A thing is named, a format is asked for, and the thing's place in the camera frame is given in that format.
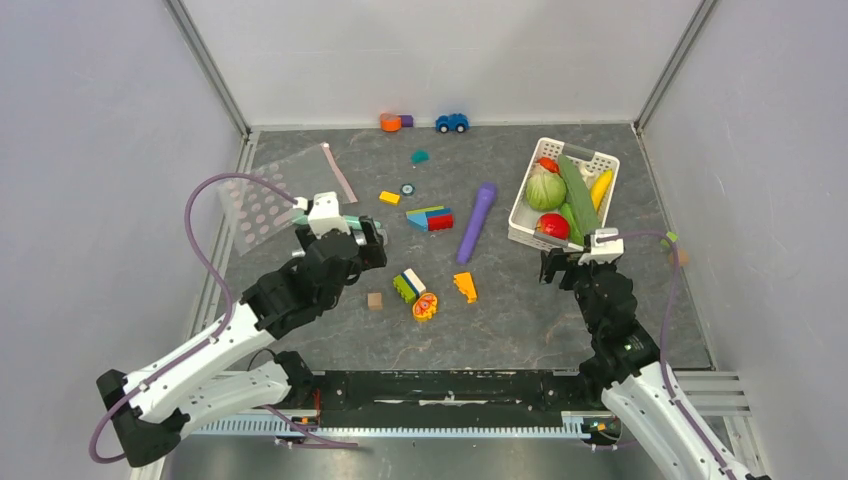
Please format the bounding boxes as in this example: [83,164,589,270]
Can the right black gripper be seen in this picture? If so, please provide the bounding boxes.
[538,247,614,334]

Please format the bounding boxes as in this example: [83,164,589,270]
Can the red toy apple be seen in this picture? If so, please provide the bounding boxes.
[535,213,571,240]

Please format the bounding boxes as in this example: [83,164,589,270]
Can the clear polka dot zip bag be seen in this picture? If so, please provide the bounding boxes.
[217,142,358,255]

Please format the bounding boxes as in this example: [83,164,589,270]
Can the green toy cabbage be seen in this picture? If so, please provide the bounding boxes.
[525,172,567,211]

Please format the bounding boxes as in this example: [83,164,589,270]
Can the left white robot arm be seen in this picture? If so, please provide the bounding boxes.
[89,216,387,468]

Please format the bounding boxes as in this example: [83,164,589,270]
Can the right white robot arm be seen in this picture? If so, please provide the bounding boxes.
[539,248,755,479]

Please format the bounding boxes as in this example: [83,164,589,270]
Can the mint green toy microphone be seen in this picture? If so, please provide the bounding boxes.
[292,214,382,230]

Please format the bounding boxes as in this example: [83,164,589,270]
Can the short green toy gourd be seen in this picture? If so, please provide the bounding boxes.
[559,202,585,246]

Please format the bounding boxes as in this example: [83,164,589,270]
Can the small wooden cube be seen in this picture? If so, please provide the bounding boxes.
[367,292,384,311]

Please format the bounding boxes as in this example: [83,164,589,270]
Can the green white blue brick stack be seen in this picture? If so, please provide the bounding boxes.
[392,268,427,304]

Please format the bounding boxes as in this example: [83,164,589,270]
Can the yellow small brick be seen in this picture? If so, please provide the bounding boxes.
[378,191,401,206]

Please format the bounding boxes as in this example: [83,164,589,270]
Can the tan wooden cube right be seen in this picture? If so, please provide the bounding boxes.
[668,248,689,267]

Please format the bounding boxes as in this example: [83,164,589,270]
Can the white perforated plastic basket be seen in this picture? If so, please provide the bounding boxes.
[508,137,620,251]

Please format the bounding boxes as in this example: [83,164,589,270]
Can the orange round toy slice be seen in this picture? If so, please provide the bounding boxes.
[412,292,438,322]

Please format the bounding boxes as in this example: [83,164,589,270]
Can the yellow toy banana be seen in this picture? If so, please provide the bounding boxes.
[589,170,614,211]

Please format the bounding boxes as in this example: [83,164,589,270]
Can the blue red green brick stack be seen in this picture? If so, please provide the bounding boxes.
[406,206,454,232]

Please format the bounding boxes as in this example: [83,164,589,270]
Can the white toy mushroom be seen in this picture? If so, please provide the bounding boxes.
[578,163,598,188]

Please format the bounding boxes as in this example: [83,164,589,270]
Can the orange stepped brick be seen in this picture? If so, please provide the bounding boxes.
[453,272,478,304]

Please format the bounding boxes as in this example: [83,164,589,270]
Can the red toy chili pepper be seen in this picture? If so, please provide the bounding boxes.
[537,157,560,174]

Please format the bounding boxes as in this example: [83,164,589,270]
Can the teal small block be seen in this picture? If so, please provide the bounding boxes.
[410,150,430,164]

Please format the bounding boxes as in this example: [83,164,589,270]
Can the orange and purple block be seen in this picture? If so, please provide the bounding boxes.
[378,113,415,133]

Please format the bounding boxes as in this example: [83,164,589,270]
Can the purple toy microphone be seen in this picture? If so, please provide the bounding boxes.
[456,182,498,265]

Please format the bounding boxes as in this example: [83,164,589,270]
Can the blue toy car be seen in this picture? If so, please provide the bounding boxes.
[435,113,470,133]

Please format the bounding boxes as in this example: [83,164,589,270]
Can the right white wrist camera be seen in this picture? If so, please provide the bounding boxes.
[578,228,625,265]

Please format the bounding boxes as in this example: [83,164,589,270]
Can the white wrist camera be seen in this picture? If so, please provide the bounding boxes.
[578,228,625,265]
[291,191,351,239]

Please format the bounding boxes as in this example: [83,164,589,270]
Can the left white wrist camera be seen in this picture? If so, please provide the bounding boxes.
[291,191,351,239]

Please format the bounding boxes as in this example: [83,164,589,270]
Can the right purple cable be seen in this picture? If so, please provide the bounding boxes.
[599,230,737,480]

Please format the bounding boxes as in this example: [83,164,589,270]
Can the purple cable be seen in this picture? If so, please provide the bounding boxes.
[87,172,359,465]
[599,230,737,480]

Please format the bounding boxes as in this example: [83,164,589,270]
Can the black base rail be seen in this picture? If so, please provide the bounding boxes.
[275,370,606,429]

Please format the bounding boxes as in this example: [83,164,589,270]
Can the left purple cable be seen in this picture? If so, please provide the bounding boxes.
[87,172,359,465]

